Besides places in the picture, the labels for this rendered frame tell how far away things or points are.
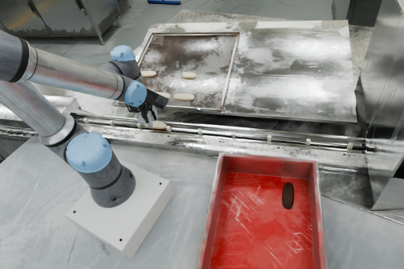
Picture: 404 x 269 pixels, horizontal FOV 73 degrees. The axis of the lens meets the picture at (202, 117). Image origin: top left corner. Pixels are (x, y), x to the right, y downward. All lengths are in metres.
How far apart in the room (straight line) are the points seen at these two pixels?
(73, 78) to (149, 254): 0.57
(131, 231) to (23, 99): 0.48
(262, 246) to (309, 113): 0.53
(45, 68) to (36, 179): 0.73
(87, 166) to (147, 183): 0.24
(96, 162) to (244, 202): 0.49
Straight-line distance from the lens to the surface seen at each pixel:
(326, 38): 1.46
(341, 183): 1.06
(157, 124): 1.19
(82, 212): 1.03
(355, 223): 1.00
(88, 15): 3.84
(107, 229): 0.96
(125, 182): 0.96
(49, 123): 0.90
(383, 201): 0.98
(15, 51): 0.66
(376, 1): 2.65
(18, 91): 0.83
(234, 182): 1.02
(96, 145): 0.86
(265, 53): 1.38
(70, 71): 0.73
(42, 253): 1.14
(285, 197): 0.98
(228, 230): 0.94
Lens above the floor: 1.69
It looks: 44 degrees down
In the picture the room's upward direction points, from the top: 12 degrees counter-clockwise
